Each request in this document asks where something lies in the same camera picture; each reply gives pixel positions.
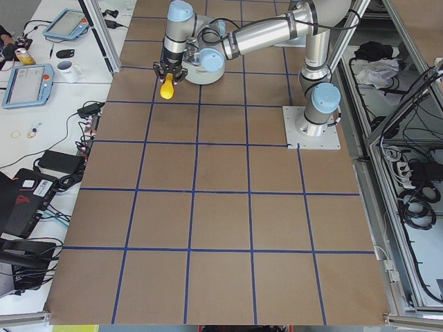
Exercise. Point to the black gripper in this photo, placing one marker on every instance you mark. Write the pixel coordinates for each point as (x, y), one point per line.
(172, 58)

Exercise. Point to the yellow corn cob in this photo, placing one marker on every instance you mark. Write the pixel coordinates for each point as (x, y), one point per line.
(167, 87)

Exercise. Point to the near teach pendant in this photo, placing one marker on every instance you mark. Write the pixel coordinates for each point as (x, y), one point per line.
(28, 86)

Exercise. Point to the black laptop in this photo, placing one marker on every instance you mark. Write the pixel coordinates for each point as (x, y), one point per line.
(26, 195)

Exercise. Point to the black power adapter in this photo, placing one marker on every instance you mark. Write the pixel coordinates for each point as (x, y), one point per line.
(60, 162)

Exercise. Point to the far teach pendant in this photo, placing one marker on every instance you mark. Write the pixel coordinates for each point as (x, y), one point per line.
(68, 25)

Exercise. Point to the white mug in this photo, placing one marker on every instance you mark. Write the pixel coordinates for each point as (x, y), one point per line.
(69, 71)

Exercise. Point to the mint green electric pot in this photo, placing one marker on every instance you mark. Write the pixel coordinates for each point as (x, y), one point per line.
(204, 66)

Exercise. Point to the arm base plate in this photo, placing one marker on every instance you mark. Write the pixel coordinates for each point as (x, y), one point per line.
(301, 134)
(299, 42)

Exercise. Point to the black round case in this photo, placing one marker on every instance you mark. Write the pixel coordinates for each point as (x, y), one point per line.
(65, 54)

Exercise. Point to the teach pendant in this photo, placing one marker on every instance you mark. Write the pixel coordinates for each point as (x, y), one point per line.
(68, 25)
(28, 86)

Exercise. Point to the white cloth pile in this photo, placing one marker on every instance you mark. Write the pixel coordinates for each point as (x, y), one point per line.
(379, 73)

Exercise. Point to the yellow drink can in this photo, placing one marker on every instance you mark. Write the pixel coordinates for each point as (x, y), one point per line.
(24, 57)

